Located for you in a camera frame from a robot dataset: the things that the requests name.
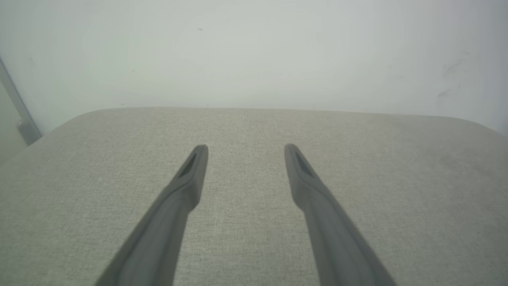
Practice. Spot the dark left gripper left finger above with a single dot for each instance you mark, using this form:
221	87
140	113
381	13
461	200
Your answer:
166	230

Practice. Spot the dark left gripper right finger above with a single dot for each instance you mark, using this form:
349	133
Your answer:
329	230

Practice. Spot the grey fabric sofa seat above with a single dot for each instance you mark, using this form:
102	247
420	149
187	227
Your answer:
254	238

